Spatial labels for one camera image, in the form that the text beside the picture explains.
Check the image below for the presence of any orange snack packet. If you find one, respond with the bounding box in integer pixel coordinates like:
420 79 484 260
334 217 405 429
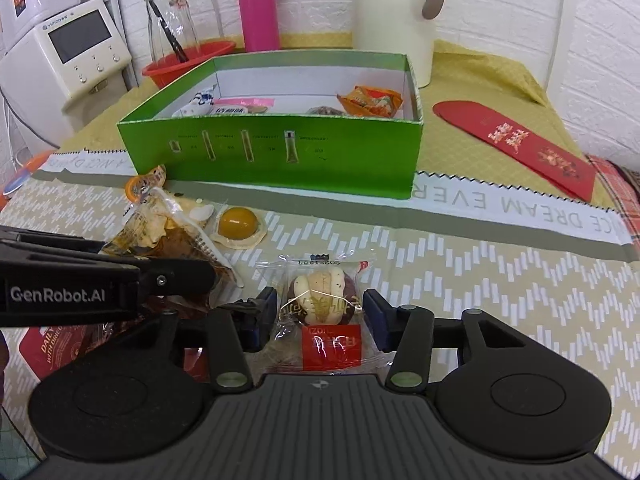
336 85 404 119

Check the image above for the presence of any glass carafe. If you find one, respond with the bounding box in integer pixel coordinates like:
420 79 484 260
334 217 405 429
146 0 202 63

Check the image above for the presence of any white wall cable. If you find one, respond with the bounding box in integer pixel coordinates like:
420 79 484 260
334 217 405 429
544 0 568 98
209 0 227 42

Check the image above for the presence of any pink snack packet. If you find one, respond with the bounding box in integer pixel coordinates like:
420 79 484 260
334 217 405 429
212 96 275 109

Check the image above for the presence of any pink thermos bottle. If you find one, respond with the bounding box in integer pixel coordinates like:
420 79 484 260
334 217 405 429
236 0 282 53

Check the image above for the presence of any red snack packet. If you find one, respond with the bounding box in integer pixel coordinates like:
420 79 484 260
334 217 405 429
20 322 211 382

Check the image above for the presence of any cream thermos jug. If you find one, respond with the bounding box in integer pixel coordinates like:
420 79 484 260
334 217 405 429
352 0 447 89

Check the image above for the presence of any green cardboard box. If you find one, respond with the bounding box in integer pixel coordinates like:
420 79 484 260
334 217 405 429
116 50 425 202

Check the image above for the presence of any yellow jelly cup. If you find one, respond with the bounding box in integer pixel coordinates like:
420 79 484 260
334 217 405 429
209 205 266 251

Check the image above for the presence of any red envelope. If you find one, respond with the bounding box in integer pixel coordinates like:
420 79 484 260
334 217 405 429
432 100 598 200

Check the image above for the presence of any yellow tablecloth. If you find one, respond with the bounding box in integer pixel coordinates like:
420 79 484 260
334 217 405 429
50 30 617 211

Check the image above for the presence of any clear-wrapped pastry with red label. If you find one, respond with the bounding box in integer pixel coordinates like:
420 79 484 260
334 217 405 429
255 254 383 376

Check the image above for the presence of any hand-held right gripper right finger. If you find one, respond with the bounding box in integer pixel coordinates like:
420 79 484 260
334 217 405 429
362 287 526 390

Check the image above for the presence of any beige patterned table mat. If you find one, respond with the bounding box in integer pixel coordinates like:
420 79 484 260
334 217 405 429
0 152 640 461

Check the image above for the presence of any red plaid cloth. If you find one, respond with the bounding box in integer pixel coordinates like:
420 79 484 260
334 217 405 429
585 154 640 251

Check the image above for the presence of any white countertop water dispenser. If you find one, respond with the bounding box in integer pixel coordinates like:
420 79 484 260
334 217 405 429
0 0 135 153

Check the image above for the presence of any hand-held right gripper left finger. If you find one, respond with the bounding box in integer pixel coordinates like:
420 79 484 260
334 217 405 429
122 286 279 395

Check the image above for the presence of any brown clear snack packet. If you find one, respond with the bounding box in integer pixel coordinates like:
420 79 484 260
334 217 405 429
102 187 245 321

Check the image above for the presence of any black stirring stick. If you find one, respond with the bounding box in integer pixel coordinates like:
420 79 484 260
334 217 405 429
140 0 190 63

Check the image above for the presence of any small orange jelly packet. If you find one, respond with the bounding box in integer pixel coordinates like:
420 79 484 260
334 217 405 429
125 164 168 203

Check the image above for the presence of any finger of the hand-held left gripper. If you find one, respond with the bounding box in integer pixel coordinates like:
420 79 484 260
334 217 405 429
0 225 108 257
100 255 217 311

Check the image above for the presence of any blue and white snack packet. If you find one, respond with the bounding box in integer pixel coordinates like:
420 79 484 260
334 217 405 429
172 87 217 118

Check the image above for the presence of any orange and blue lid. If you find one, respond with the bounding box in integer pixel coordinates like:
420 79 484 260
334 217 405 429
0 155 48 211

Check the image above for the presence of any red plastic basin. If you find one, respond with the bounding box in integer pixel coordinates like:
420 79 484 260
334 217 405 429
141 40 237 89

